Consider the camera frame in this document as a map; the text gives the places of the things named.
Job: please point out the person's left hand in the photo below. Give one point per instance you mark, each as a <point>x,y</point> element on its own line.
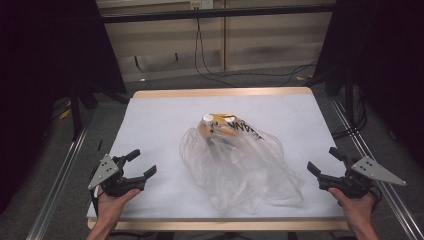
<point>110,206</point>

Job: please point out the person's right hand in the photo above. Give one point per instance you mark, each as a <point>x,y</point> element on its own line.
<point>360,210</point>

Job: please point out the black curtain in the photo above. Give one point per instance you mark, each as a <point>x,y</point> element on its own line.
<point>40,66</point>
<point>383,66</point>

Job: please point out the white wall socket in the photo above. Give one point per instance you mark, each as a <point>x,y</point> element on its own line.
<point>201,4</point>

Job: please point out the beige bottle with white cap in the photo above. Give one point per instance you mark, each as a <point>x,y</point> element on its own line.
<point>206,124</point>

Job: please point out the black horizontal bar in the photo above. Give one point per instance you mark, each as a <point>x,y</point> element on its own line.
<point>216,13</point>

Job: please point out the black metal stand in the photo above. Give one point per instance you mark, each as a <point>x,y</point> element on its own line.
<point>349,100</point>
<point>75,113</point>

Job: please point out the white table mat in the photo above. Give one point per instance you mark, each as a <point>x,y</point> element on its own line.
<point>160,120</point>

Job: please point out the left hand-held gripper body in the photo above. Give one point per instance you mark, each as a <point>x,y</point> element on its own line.
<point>115,183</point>

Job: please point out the metal floor rail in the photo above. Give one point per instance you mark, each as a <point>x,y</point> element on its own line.
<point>56,193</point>
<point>396,200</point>

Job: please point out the clear plastic bag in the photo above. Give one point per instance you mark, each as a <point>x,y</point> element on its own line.
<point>240,170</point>

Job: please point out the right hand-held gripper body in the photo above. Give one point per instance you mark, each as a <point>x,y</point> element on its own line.
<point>356,183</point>

